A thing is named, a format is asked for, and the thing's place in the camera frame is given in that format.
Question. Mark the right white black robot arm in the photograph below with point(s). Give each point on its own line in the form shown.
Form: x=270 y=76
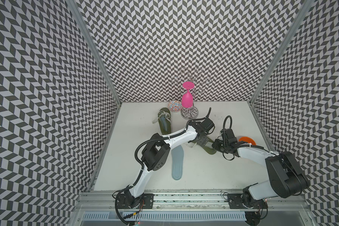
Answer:
x=285 y=176

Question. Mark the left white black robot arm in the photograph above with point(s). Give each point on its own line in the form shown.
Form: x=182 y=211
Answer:
x=153 y=153

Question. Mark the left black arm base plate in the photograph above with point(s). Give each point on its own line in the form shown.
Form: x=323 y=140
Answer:
x=147 y=200

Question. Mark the pink plastic wine glass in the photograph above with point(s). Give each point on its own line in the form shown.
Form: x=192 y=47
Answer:
x=187 y=98

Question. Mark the orange plastic bowl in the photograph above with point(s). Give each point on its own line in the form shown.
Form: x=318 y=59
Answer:
x=247 y=140

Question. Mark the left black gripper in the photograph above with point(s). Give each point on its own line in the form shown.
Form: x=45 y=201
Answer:
x=203 y=141

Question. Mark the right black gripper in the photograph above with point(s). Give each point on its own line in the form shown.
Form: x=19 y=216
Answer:
x=215 y=146

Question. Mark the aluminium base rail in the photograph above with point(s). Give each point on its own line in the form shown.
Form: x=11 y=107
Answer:
x=173 y=200

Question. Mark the grey-blue insole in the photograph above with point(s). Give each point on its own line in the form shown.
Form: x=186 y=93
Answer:
x=177 y=155

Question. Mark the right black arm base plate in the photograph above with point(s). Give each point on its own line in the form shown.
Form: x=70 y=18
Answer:
x=234 y=200

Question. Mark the white slotted cable duct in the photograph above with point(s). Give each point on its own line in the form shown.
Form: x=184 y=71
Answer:
x=168 y=216

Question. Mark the colourful patterned small bowl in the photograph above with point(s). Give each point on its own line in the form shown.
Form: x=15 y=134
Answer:
x=174 y=106

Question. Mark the olive green shoe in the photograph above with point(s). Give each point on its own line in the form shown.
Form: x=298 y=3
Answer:
x=205 y=143
x=164 y=120

